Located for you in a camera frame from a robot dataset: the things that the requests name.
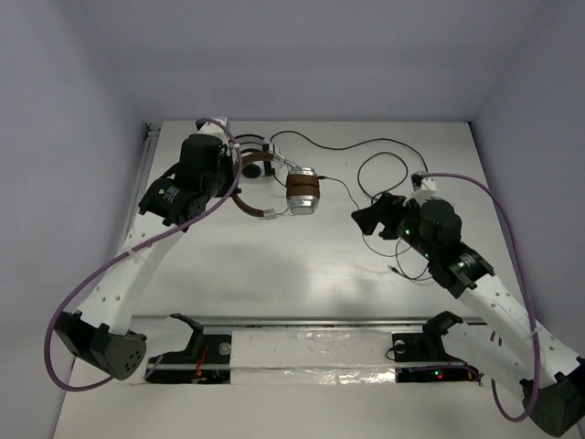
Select aluminium front rail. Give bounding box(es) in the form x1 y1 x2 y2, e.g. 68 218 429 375
132 315 485 330

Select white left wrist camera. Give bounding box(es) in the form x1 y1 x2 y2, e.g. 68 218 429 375
195 117 229 139

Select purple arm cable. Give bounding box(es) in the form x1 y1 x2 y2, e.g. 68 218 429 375
424 172 538 422
44 117 243 392

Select aluminium left side rail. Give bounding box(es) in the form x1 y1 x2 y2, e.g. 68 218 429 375
117 123 162 251

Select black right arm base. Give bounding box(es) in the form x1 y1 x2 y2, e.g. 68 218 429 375
385 311 482 384

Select brown silver headphones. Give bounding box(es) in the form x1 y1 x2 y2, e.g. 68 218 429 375
231 152 321 220

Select white black headphones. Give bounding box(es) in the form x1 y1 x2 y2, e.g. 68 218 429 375
235 134 282 180

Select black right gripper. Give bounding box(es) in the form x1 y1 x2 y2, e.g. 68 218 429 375
351 192 437 261

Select thin black headphone cable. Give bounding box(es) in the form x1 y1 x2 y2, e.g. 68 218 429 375
319 174 440 284

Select thick black headphone cable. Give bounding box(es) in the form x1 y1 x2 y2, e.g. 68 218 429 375
269 131 431 207

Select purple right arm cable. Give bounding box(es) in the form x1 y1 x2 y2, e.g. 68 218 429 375
424 172 538 422

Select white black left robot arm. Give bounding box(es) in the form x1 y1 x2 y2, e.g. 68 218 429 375
44 131 243 391

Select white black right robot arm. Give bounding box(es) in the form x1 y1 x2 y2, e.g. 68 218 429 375
351 194 584 437

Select aluminium rail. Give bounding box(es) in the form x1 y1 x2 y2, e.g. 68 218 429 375
132 315 485 330
117 123 162 251

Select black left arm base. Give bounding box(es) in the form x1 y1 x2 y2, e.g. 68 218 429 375
144 313 232 385

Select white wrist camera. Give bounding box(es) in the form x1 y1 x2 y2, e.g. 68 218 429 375
409 172 437 205
195 117 229 139

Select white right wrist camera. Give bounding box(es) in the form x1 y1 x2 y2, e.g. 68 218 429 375
409 172 437 205

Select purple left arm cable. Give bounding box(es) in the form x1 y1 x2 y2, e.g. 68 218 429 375
44 117 243 392

